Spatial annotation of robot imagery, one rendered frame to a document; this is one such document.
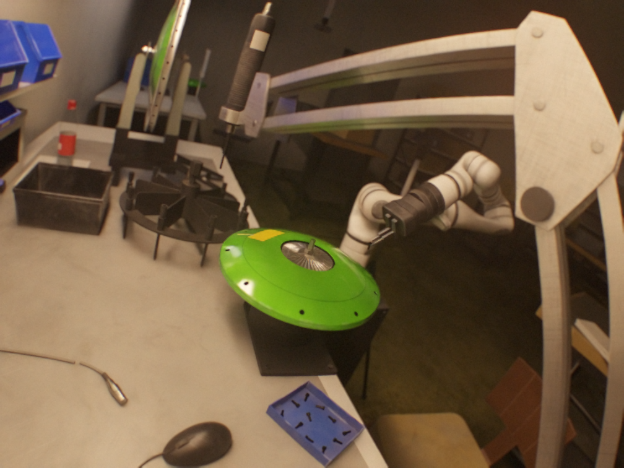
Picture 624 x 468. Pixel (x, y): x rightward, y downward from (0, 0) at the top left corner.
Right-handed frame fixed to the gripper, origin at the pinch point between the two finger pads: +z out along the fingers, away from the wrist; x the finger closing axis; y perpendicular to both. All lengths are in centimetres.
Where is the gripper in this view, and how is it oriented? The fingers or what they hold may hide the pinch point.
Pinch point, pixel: (369, 244)
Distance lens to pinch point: 73.0
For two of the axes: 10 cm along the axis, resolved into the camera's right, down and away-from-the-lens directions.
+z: -8.5, 4.6, -2.5
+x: 4.8, 5.0, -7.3
